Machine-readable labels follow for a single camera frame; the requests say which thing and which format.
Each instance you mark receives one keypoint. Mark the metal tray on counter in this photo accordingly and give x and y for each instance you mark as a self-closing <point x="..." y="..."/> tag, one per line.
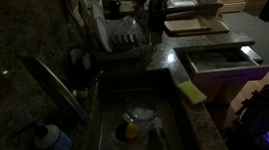
<point x="182" y="3"/>

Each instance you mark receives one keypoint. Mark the black knife block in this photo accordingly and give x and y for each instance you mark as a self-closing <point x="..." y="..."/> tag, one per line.
<point x="157" y="14"/>

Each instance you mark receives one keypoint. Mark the glass bowl in sink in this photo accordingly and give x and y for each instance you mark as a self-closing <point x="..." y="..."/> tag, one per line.
<point x="141" y="112"/>

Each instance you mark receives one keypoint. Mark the stainless steel sink basin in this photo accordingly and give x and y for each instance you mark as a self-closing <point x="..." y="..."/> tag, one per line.
<point x="115" y="92"/>

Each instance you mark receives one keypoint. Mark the yellow green sponge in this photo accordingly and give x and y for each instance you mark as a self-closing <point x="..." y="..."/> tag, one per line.
<point x="191" y="92"/>

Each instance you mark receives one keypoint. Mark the small wooden cutting board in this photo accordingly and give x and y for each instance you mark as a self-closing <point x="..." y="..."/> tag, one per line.
<point x="188" y="25"/>

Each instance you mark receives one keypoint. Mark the large wooden cutting board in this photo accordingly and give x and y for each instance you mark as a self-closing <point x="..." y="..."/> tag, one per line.
<point x="218" y="27"/>

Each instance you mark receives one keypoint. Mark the white top drawer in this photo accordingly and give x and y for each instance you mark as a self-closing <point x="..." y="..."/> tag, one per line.
<point x="221" y="66"/>

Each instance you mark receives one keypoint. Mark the dark bottle in sink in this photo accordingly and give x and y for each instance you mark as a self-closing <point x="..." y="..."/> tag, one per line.
<point x="157" y="138"/>

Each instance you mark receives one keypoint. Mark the dish drying rack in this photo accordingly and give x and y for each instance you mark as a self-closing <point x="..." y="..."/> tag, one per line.
<point x="127" y="38"/>

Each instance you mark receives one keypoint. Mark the yellow object in sink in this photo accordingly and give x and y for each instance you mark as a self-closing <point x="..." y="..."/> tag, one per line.
<point x="131" y="131"/>

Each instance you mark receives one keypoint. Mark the chrome sink faucet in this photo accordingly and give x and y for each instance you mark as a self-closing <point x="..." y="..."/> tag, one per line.
<point x="57" y="90"/>

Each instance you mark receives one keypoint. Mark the white soap dispenser bottle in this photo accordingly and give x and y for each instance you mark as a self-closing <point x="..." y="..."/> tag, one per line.
<point x="50" y="137"/>

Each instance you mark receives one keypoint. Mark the white plate in rack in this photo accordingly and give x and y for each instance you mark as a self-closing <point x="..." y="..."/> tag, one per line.
<point x="103" y="35"/>

